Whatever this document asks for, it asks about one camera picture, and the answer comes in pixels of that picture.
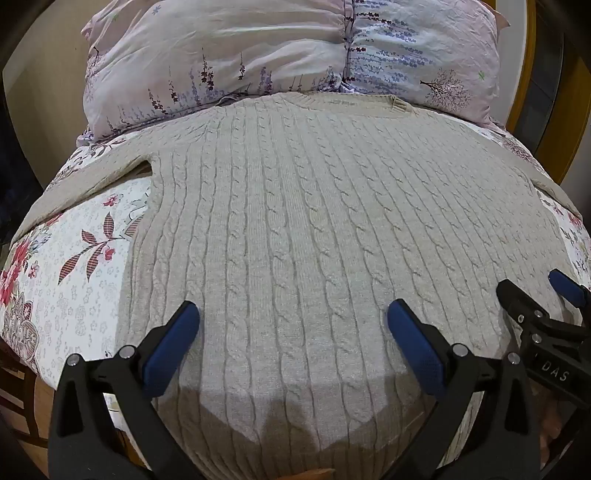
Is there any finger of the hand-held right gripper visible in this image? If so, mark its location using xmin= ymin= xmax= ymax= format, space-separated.
xmin=548 ymin=270 xmax=591 ymax=325
xmin=496 ymin=279 xmax=549 ymax=334

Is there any pale pink floral pillow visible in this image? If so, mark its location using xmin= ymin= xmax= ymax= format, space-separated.
xmin=81 ymin=0 xmax=354 ymax=142

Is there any brown wooden furniture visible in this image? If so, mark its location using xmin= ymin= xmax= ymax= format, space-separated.
xmin=0 ymin=348 xmax=52 ymax=446

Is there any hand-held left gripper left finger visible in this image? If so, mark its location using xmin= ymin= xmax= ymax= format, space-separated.
xmin=48 ymin=301 xmax=201 ymax=480

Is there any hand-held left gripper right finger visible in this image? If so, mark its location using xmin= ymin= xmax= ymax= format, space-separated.
xmin=387 ymin=299 xmax=541 ymax=480

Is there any floral bed sheet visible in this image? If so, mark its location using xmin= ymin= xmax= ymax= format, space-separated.
xmin=0 ymin=122 xmax=591 ymax=464

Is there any yellow wooden headboard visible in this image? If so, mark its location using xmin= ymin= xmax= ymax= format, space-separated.
xmin=501 ymin=0 xmax=591 ymax=186

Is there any beige cable-knit sweater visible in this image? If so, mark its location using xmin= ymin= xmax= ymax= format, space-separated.
xmin=9 ymin=91 xmax=585 ymax=480

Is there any person's right hand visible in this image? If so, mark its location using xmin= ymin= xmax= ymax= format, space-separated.
xmin=531 ymin=385 xmax=571 ymax=467

